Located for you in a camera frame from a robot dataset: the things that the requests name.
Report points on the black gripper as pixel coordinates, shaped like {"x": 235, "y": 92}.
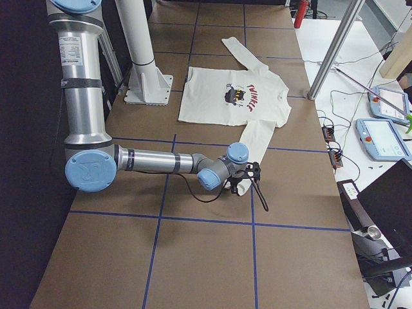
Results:
{"x": 235, "y": 185}

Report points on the cream long sleeve shirt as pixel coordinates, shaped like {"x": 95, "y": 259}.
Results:
{"x": 255, "y": 98}

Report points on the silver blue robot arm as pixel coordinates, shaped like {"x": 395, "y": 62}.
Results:
{"x": 92, "y": 158}

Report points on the lower orange black connector box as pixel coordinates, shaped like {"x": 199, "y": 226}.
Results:
{"x": 335, "y": 158}

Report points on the orange black connector box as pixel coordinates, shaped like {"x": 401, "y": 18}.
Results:
{"x": 328, "y": 133}
{"x": 335, "y": 158}

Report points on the upper orange black connector box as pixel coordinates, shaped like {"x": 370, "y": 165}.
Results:
{"x": 328, "y": 133}

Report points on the black box with white label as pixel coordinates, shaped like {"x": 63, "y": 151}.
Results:
{"x": 353, "y": 209}

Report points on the near teach pendant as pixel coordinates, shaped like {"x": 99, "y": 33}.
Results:
{"x": 381, "y": 140}

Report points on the black monitor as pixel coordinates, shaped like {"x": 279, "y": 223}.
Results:
{"x": 387, "y": 201}

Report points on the black monitor stand base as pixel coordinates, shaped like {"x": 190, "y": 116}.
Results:
{"x": 383, "y": 266}

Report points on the green tipped grabber stick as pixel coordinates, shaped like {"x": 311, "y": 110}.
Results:
{"x": 407, "y": 117}

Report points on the red fire extinguisher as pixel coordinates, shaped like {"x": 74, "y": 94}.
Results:
{"x": 300, "y": 14}

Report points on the wooden board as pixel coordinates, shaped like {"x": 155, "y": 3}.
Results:
{"x": 399, "y": 58}

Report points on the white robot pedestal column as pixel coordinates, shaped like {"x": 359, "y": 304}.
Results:
{"x": 147, "y": 85}

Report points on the aluminium frame post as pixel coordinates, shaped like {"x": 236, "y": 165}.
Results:
{"x": 343, "y": 30}

